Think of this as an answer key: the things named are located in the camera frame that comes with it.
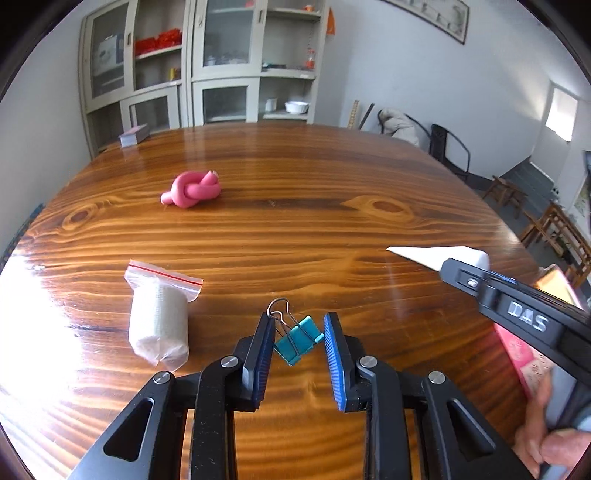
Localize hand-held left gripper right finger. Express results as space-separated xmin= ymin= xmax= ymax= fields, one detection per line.
xmin=323 ymin=313 xmax=532 ymax=480

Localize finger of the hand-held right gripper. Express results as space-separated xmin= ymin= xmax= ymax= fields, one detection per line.
xmin=488 ymin=271 xmax=583 ymax=311
xmin=438 ymin=257 xmax=497 ymax=308

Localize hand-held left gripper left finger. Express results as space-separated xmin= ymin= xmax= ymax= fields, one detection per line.
xmin=67 ymin=311 xmax=277 ymax=480

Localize pink cardboard box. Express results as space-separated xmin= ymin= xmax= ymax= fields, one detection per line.
xmin=492 ymin=264 xmax=585 ymax=403

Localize white squeeze tube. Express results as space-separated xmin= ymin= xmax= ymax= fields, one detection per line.
xmin=386 ymin=246 xmax=491 ymax=271

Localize teal binder clip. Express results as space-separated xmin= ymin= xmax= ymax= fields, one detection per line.
xmin=268 ymin=298 xmax=324 ymax=367

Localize red items on shelf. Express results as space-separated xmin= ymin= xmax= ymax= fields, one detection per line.
xmin=135 ymin=28 xmax=184 ymax=55

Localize person's right hand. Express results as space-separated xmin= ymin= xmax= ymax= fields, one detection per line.
xmin=512 ymin=369 xmax=591 ymax=479

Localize small wooden stool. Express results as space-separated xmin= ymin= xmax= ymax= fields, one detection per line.
xmin=554 ymin=217 xmax=591 ymax=288
xmin=519 ymin=203 xmax=571 ymax=253
xmin=482 ymin=175 xmax=530 ymax=219

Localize gauze roll in plastic bag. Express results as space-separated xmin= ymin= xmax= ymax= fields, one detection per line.
xmin=124 ymin=259 xmax=204 ymax=373

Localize black metal armchair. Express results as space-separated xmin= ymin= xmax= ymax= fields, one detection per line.
xmin=376 ymin=108 xmax=472 ymax=172
xmin=429 ymin=124 xmax=491 ymax=191

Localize beige padded jacket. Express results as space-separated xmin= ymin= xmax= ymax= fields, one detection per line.
xmin=379 ymin=108 xmax=421 ymax=148

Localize small window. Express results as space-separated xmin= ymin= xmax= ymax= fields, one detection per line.
xmin=545 ymin=82 xmax=579 ymax=143

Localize pink foam hair curler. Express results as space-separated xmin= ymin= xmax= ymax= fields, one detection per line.
xmin=161 ymin=170 xmax=222 ymax=211

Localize small grey card box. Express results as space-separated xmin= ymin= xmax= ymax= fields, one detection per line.
xmin=119 ymin=123 xmax=151 ymax=149

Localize grey glass-door cabinet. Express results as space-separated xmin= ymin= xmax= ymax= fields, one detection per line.
xmin=187 ymin=0 xmax=331 ymax=126
xmin=78 ymin=0 xmax=191 ymax=158

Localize white appliance carton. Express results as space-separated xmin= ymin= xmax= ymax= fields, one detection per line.
xmin=95 ymin=34 xmax=125 ymax=66

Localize framed wall scroll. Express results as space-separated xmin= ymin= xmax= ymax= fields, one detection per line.
xmin=382 ymin=0 xmax=470 ymax=46

